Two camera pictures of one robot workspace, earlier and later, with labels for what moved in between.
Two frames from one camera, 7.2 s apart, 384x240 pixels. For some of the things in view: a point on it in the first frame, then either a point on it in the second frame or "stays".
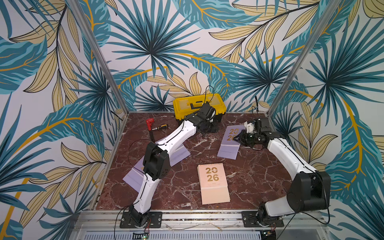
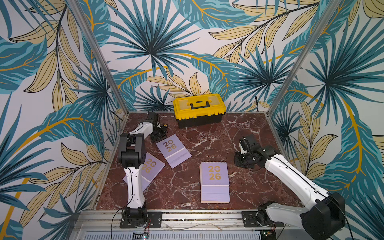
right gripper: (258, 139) -> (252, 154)
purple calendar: (229, 147) -> (214, 186)
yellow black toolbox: (183, 107) stays
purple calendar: (178, 154) stays
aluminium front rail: (104, 225) stays
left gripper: (214, 130) -> (164, 134)
